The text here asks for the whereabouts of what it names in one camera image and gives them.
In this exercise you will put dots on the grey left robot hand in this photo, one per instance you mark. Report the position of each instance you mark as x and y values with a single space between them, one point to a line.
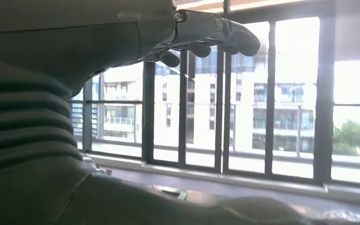
74 37

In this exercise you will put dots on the white red-printed courier package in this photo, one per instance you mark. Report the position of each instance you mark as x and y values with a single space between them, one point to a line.
96 164

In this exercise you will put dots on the building outside window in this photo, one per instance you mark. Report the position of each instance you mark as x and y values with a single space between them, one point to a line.
201 118

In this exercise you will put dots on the green plastic crate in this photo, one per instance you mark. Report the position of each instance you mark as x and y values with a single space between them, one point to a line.
172 192

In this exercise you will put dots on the white window sill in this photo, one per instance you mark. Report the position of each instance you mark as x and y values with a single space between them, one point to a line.
260 183

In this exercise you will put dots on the green tree outside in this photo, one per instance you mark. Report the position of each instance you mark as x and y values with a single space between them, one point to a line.
355 139

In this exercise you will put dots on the dark window frame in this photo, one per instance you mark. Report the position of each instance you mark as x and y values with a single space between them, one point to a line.
323 108

